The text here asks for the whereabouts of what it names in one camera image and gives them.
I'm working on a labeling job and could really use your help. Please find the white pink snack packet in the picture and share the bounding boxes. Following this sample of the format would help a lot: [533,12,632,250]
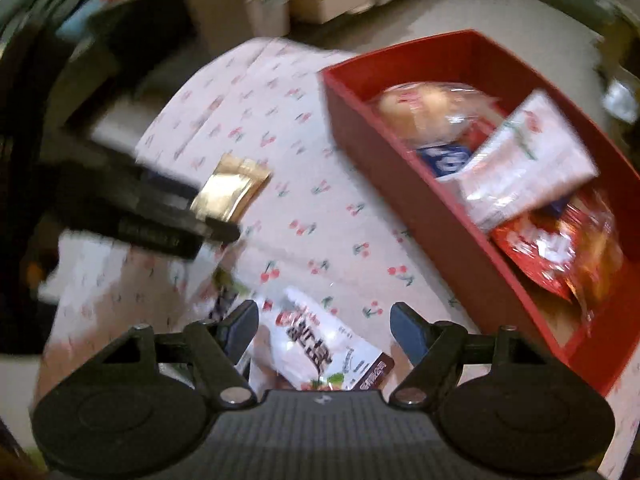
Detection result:
[248,287,395,391]

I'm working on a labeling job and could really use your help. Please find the gold foil snack packet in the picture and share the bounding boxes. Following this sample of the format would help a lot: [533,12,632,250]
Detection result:
[190,154,271,222]

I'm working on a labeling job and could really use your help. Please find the white long snack packet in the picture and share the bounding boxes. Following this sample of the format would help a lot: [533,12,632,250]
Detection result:
[454,89,599,233]

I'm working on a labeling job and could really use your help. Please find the bread bun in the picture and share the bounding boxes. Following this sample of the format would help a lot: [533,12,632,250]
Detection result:
[371,81,504,151]

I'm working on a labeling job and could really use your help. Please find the blue foil snack packet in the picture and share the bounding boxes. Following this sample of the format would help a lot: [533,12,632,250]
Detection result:
[416,143,472,178]

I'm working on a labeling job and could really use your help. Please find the cherry print tablecloth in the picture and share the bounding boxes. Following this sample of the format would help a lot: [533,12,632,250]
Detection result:
[32,39,639,479]

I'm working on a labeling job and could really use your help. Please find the red chip bag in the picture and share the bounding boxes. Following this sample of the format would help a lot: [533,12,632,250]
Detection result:
[490,186,624,325]

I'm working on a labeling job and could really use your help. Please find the red cardboard box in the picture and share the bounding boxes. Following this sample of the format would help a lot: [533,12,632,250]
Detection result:
[321,29,639,393]

